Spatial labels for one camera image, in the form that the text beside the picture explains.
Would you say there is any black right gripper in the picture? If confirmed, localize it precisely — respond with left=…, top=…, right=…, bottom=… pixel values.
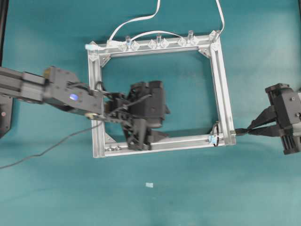
left=248, top=83, right=301, bottom=154

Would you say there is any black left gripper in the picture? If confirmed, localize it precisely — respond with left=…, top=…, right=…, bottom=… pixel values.
left=121, top=105, right=170, bottom=151

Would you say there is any black wire with USB plug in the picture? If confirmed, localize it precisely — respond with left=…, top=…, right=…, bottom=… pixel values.
left=230, top=128, right=252, bottom=137

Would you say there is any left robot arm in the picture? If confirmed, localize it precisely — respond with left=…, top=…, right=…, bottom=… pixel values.
left=0, top=67, right=170, bottom=150

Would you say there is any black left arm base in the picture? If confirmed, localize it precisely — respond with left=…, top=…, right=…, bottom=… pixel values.
left=0, top=95, right=13, bottom=138

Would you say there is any blue tape piece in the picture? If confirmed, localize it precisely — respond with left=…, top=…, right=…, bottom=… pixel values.
left=208, top=135, right=217, bottom=145

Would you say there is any small clear plastic piece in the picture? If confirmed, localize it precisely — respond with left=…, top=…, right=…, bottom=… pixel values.
left=145, top=182, right=154, bottom=188

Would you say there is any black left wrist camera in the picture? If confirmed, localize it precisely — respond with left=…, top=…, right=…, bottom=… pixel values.
left=127, top=81, right=166, bottom=114

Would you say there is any black string loop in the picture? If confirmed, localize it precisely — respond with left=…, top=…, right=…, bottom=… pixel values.
left=211, top=121, right=223, bottom=147

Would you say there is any aluminium extrusion frame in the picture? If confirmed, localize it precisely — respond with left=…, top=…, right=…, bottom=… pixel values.
left=85, top=31, right=236, bottom=158

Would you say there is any white flat cable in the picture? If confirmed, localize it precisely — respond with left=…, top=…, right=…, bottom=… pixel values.
left=85, top=0, right=226, bottom=50

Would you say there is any black table edge rail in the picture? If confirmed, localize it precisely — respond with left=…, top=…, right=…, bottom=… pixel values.
left=0, top=0, right=9, bottom=65

